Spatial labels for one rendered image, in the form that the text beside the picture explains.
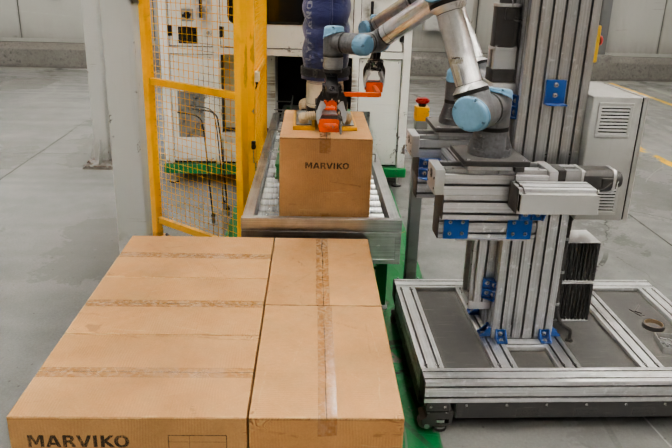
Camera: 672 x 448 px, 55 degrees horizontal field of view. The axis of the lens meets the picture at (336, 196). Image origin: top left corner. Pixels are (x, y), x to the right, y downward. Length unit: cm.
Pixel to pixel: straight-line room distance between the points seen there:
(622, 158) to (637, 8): 1035
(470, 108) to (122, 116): 201
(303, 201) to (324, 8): 84
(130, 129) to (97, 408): 199
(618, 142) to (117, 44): 235
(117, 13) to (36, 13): 884
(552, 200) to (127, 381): 141
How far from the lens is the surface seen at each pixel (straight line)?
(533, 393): 260
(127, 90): 352
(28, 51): 1227
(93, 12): 574
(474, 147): 228
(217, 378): 190
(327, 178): 284
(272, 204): 322
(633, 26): 1289
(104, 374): 197
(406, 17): 238
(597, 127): 253
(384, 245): 288
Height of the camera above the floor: 160
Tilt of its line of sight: 19 degrees down
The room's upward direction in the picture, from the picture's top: 2 degrees clockwise
